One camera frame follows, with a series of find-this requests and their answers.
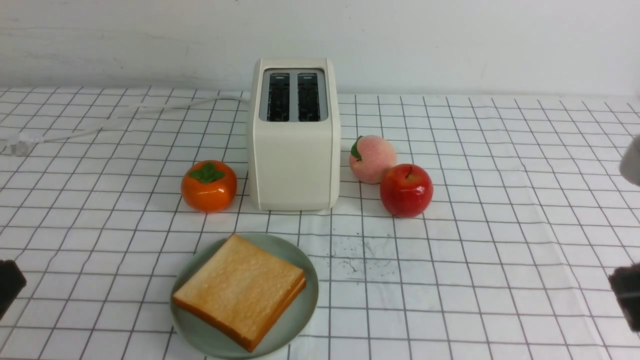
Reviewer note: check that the cream white toaster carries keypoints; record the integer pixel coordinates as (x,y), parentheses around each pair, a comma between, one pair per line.
(293,135)

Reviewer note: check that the orange persimmon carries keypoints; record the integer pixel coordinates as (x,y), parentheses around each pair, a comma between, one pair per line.
(209,186)

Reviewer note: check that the pink peach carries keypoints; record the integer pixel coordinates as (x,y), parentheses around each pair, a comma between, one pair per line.
(370,157)

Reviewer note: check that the toast slice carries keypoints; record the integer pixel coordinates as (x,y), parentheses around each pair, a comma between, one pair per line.
(213,291)
(262,304)

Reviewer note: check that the red apple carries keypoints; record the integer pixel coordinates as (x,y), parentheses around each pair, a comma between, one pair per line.
(406,190)

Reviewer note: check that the black gripper body near persimmon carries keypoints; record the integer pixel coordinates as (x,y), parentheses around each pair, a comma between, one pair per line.
(12,281)

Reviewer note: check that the light green plate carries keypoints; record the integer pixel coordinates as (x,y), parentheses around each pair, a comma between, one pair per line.
(211,342)

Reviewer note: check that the white checkered tablecloth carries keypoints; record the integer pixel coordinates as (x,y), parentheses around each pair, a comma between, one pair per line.
(509,261)

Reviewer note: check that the black gripper body over toaster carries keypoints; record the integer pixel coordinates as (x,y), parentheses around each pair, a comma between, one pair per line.
(625,285)

